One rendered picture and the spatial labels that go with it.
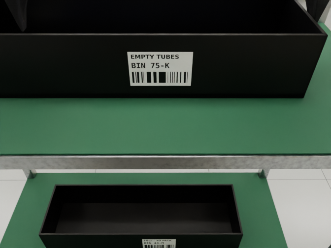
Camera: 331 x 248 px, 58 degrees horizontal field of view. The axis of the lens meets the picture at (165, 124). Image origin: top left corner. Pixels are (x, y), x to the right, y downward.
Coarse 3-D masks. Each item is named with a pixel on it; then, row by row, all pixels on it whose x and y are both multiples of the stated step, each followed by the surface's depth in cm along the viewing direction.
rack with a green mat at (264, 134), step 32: (320, 64) 57; (320, 96) 50; (0, 128) 44; (32, 128) 44; (64, 128) 44; (96, 128) 44; (128, 128) 44; (160, 128) 44; (192, 128) 44; (224, 128) 44; (256, 128) 44; (288, 128) 44; (320, 128) 44; (0, 160) 41; (32, 160) 41; (64, 160) 41; (96, 160) 41; (128, 160) 41; (160, 160) 41; (192, 160) 41; (224, 160) 41; (256, 160) 41; (288, 160) 41; (320, 160) 41; (32, 192) 107; (256, 192) 107; (32, 224) 98; (256, 224) 98
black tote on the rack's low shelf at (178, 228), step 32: (64, 192) 98; (96, 192) 98; (128, 192) 98; (160, 192) 98; (192, 192) 98; (224, 192) 98; (64, 224) 96; (96, 224) 96; (128, 224) 96; (160, 224) 96; (192, 224) 96; (224, 224) 96
